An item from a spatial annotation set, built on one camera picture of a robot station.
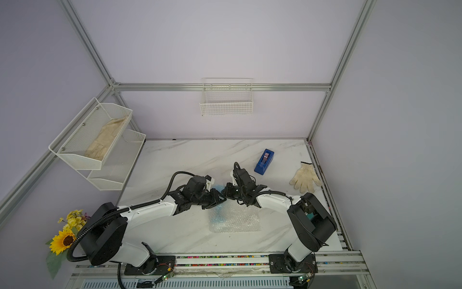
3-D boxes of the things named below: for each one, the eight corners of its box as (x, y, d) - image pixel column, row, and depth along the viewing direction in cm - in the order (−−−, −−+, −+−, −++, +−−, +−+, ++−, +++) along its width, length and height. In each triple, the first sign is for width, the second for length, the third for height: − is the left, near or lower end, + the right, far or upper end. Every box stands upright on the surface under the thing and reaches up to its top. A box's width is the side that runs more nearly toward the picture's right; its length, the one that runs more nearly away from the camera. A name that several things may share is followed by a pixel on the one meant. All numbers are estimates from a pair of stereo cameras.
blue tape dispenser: (253, 172, 106) (254, 165, 101) (263, 154, 115) (264, 147, 110) (263, 176, 104) (264, 169, 99) (272, 158, 113) (274, 151, 108)
